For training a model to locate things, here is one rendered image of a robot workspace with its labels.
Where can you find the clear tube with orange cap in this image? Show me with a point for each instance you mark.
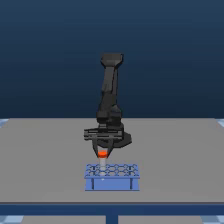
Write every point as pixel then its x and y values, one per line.
pixel 102 160

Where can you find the blue tube rack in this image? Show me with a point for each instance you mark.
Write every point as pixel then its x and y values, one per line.
pixel 112 180

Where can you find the dark six-joint robot arm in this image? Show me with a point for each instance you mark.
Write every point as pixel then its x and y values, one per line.
pixel 109 96

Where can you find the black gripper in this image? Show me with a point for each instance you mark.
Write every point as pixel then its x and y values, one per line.
pixel 102 134

